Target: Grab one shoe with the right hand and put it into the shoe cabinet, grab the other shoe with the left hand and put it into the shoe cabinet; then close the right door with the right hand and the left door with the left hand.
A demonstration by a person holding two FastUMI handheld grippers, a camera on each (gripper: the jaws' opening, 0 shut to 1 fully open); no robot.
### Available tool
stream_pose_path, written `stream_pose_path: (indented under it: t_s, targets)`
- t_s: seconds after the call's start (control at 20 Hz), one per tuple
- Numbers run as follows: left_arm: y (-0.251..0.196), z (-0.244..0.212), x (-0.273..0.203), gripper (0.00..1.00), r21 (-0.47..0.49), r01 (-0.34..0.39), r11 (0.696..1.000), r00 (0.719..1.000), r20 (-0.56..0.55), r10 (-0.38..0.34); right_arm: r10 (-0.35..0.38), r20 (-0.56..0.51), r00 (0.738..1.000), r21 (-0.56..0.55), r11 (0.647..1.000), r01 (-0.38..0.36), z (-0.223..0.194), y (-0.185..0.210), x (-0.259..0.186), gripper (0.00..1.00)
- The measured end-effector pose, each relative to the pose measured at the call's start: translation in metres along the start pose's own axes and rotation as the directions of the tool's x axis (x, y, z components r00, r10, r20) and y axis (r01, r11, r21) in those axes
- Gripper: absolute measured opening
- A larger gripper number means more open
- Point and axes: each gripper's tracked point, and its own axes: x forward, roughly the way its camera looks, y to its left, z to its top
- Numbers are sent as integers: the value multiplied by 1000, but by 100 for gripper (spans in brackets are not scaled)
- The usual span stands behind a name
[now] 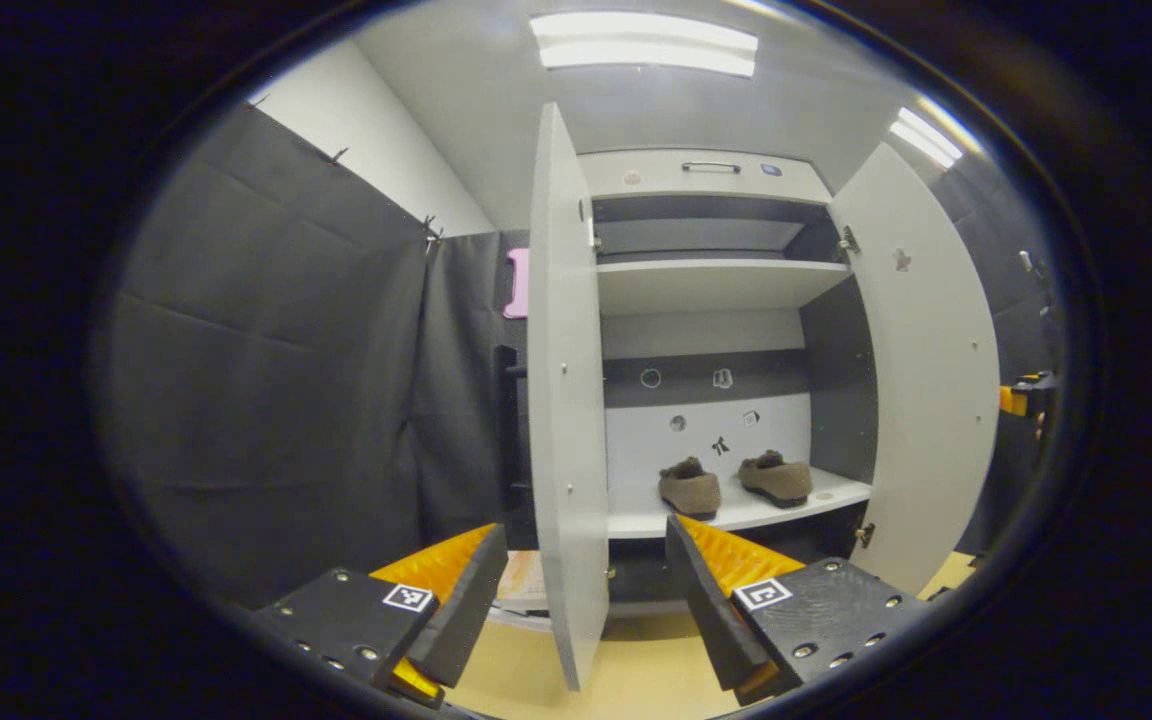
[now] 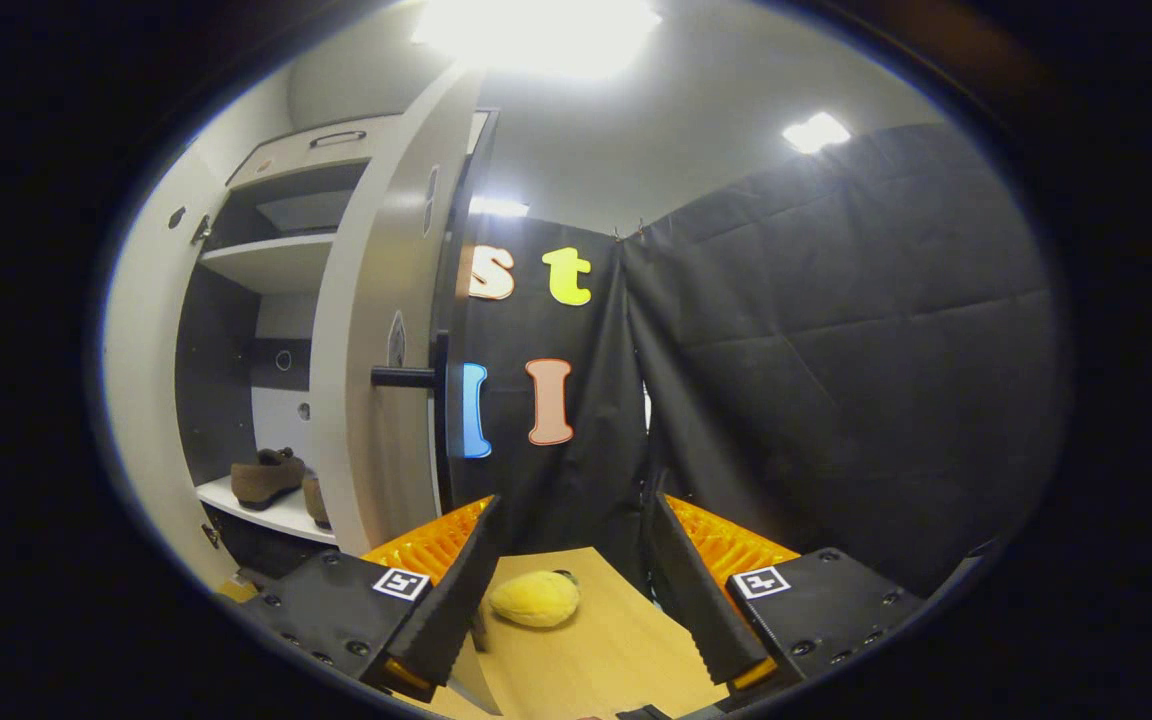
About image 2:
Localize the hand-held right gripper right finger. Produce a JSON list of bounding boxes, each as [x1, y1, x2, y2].
[[641, 490, 927, 696]]

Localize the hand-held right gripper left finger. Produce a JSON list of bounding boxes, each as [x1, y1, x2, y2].
[[241, 493, 505, 704]]

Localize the brown fuzzy shoe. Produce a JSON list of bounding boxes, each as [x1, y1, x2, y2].
[[301, 472, 333, 531], [229, 447, 307, 511]]

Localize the white cabinet door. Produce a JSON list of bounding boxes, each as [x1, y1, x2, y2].
[[101, 130, 237, 591], [311, 62, 497, 556]]

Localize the white shoe cabinet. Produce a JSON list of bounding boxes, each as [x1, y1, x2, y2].
[[173, 112, 407, 581]]

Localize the yellow plush toy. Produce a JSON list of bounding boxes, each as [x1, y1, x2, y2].
[[488, 568, 582, 629]]

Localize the black backdrop cloth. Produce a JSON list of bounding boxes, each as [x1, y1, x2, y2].
[[441, 122, 1072, 601]]

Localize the black door handle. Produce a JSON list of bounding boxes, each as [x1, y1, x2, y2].
[[371, 330, 451, 443]]

